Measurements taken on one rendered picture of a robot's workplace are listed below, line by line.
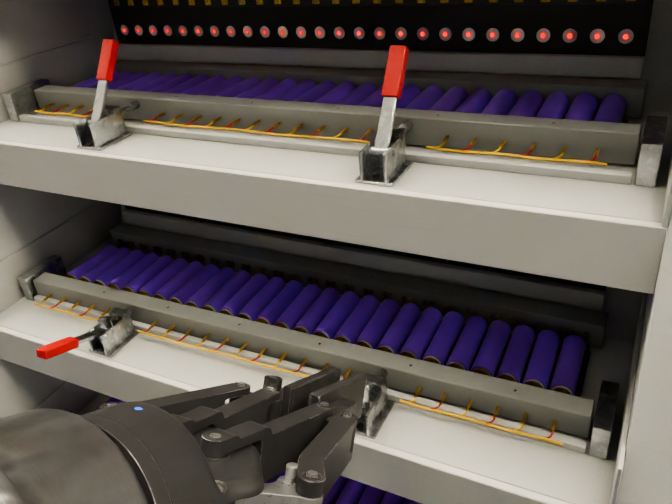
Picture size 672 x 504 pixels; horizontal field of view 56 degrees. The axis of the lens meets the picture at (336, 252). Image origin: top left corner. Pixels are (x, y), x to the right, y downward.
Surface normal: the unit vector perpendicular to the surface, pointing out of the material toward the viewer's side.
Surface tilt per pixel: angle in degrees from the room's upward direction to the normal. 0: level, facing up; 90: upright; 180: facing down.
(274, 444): 89
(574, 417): 108
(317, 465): 12
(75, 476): 39
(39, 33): 90
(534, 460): 18
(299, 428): 89
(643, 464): 90
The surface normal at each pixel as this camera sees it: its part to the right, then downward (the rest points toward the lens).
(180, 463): 0.73, -0.59
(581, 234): -0.44, 0.50
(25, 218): 0.89, 0.16
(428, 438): -0.10, -0.85
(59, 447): 0.42, -0.88
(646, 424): -0.45, 0.22
